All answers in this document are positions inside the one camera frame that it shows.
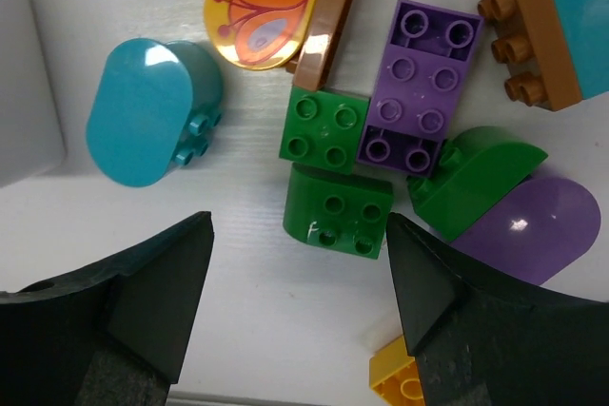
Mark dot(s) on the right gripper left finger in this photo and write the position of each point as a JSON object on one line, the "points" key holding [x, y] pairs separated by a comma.
{"points": [[114, 332]]}

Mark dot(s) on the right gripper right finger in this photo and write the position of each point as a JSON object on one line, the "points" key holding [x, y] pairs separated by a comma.
{"points": [[481, 337]]}

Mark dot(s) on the lilac rounded lego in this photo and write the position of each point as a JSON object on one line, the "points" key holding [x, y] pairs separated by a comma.
{"points": [[538, 229]]}

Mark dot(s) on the green rounded lego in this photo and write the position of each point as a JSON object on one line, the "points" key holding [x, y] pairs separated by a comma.
{"points": [[475, 171]]}

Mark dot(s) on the green curved lego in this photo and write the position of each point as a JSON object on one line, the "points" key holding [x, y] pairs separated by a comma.
{"points": [[344, 213]]}

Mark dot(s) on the green square lego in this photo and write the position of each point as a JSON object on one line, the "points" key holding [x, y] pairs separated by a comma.
{"points": [[323, 129]]}

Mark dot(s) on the yellow lego brick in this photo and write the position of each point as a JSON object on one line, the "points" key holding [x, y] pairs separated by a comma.
{"points": [[394, 375]]}

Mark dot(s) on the teal rounded lego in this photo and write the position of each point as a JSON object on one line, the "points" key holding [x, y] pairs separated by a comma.
{"points": [[155, 109]]}

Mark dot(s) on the purple flat lego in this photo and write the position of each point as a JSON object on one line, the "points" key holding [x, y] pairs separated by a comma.
{"points": [[425, 62]]}

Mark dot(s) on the brown long lego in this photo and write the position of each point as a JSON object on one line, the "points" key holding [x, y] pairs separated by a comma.
{"points": [[311, 66]]}

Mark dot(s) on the brown teal lego brick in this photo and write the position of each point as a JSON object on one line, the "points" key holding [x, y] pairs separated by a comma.
{"points": [[556, 51]]}

